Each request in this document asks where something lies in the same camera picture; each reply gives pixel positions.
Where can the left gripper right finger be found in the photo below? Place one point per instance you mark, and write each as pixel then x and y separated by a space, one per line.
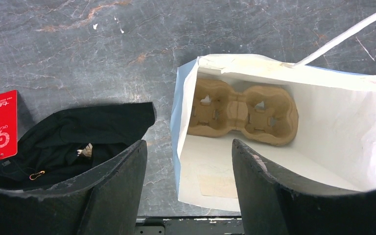
pixel 274 200

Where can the light blue paper bag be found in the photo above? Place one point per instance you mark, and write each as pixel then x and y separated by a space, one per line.
pixel 336 138

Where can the black cloth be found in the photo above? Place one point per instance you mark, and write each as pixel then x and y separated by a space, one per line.
pixel 72 141

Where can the red card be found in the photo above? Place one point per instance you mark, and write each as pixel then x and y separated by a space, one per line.
pixel 8 124

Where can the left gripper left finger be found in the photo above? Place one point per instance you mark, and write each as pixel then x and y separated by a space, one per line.
pixel 101 201

